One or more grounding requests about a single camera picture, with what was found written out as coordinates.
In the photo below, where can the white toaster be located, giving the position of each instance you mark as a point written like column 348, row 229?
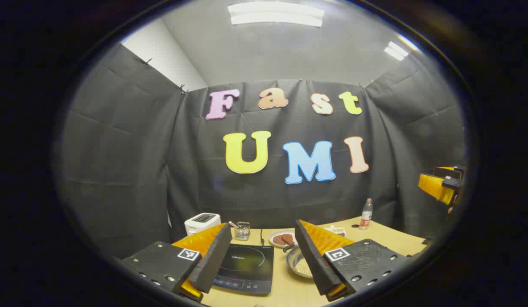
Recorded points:
column 202, row 221

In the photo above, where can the stainless steel pot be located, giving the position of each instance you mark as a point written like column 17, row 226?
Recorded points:
column 299, row 256

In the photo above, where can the clear bottle red label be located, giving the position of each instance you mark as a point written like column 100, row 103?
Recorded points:
column 366, row 217

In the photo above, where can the black induction cooktop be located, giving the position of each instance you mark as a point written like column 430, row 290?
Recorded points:
column 251, row 268

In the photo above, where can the ceiling light panel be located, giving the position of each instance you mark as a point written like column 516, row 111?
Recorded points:
column 396, row 51
column 276, row 15

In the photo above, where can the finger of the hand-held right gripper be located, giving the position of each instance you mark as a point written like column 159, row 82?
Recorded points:
column 434, row 185

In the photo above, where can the round white plate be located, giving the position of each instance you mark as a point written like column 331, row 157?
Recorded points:
column 273, row 244

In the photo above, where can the white divided dish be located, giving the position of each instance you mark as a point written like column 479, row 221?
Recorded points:
column 338, row 231

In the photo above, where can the pile of soybeans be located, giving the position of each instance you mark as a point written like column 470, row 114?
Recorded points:
column 303, row 267

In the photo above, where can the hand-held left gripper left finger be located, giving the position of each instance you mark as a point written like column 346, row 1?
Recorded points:
column 213, row 264

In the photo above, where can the black backdrop cloth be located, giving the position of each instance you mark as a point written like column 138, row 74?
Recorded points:
column 140, row 149

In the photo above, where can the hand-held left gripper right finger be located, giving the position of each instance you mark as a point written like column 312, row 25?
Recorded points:
column 313, row 260

